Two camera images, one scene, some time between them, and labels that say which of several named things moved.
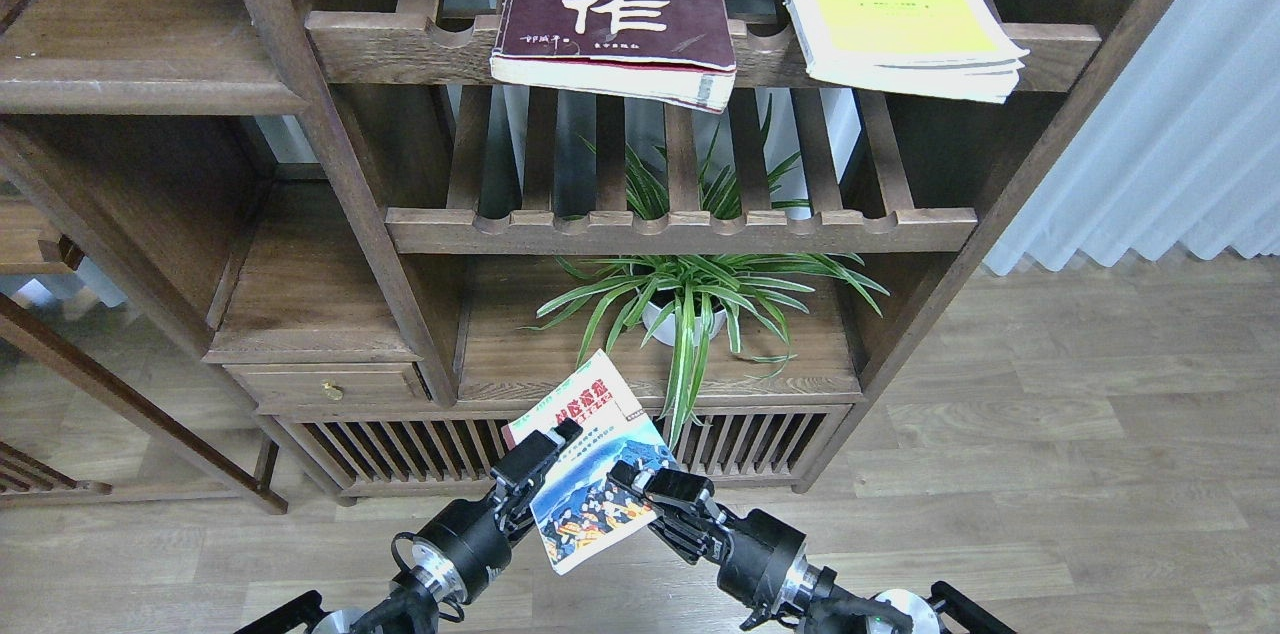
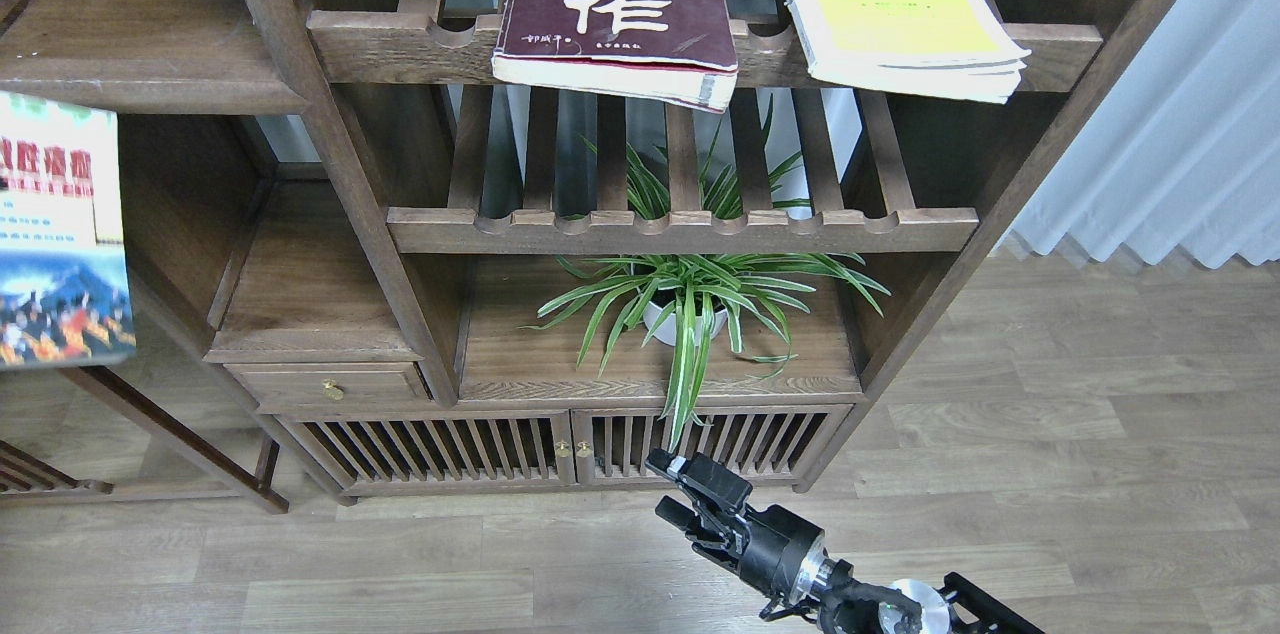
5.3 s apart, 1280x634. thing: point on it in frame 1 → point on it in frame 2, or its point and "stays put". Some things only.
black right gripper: [756, 557] → [777, 554]
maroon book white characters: [623, 11] stays put
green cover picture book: [575, 506] → [64, 286]
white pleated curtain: [1187, 151] stays put
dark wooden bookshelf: [274, 140] stays put
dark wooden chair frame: [26, 482] stays put
